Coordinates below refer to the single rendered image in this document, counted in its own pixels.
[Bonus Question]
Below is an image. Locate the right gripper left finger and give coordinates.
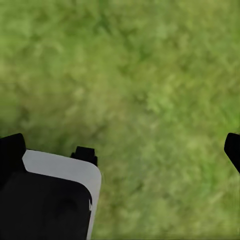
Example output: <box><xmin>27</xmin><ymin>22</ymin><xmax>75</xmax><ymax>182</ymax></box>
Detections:
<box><xmin>0</xmin><ymin>132</ymin><xmax>26</xmax><ymax>193</ymax></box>

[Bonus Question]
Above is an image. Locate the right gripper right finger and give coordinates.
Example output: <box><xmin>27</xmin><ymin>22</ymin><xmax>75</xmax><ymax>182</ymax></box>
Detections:
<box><xmin>224</xmin><ymin>132</ymin><xmax>240</xmax><ymax>173</ymax></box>

